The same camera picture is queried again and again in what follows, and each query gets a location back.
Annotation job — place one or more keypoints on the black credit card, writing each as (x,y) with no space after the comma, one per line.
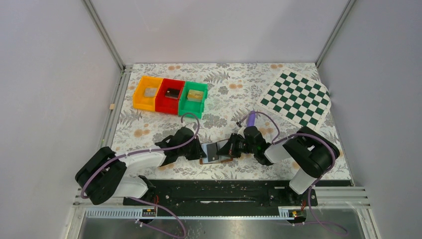
(210,149)

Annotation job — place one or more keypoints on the brown leather card holder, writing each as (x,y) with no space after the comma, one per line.
(222,159)

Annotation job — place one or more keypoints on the floral table mat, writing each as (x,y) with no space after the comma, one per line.
(233,91)

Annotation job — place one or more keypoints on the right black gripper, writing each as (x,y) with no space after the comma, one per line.
(225,150)

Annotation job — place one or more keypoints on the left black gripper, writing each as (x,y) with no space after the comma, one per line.
(198,153)

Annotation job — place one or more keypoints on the gold card in green bin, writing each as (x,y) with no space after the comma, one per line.
(195,95)

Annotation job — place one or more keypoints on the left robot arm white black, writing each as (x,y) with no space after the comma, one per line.
(107,175)

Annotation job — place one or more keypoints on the yellow plastic bin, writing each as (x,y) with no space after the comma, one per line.
(139,101)

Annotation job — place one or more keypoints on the grey card in yellow bin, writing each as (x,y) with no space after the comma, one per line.
(150,92)

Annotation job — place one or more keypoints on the red plastic bin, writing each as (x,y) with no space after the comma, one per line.
(168,105)

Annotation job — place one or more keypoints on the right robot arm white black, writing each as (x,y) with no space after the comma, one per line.
(314,154)

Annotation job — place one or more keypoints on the green white checkered board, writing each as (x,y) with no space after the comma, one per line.
(298,99)

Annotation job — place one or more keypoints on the green plastic bin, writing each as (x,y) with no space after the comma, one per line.
(195,107)

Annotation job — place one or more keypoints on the black card in red bin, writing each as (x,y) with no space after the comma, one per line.
(172,93)

